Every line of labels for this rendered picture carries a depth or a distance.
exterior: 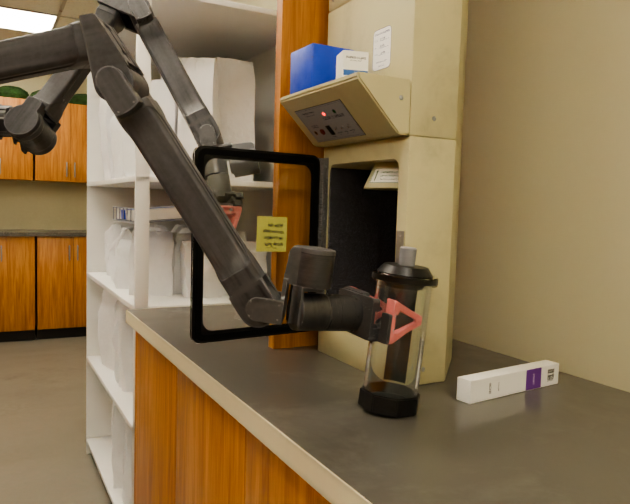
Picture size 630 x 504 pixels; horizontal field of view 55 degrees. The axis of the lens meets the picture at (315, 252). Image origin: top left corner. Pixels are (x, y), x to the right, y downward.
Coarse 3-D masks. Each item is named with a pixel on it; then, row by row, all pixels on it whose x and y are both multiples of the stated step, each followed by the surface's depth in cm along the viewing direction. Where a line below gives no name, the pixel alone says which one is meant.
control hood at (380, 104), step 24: (360, 72) 105; (288, 96) 129; (312, 96) 121; (336, 96) 115; (360, 96) 109; (384, 96) 108; (408, 96) 110; (360, 120) 115; (384, 120) 110; (408, 120) 111; (336, 144) 131
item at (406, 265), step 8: (400, 248) 99; (408, 248) 99; (400, 256) 99; (408, 256) 99; (384, 264) 99; (392, 264) 99; (400, 264) 99; (408, 264) 99; (384, 272) 98; (392, 272) 97; (400, 272) 96; (408, 272) 96; (416, 272) 96; (424, 272) 97
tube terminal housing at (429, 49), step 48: (384, 0) 118; (432, 0) 111; (432, 48) 112; (432, 96) 113; (384, 144) 118; (432, 144) 114; (432, 192) 115; (432, 240) 116; (432, 288) 116; (336, 336) 135; (432, 336) 117
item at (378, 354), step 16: (384, 288) 97; (400, 288) 96; (416, 288) 96; (384, 304) 97; (416, 304) 96; (400, 320) 96; (416, 336) 97; (368, 352) 100; (384, 352) 97; (400, 352) 97; (416, 352) 98; (368, 368) 100; (384, 368) 97; (400, 368) 97; (416, 368) 98; (368, 384) 99; (384, 384) 97; (400, 384) 97; (416, 384) 99
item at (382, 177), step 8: (376, 168) 126; (384, 168) 123; (392, 168) 122; (376, 176) 124; (384, 176) 123; (392, 176) 122; (368, 184) 126; (376, 184) 123; (384, 184) 122; (392, 184) 121
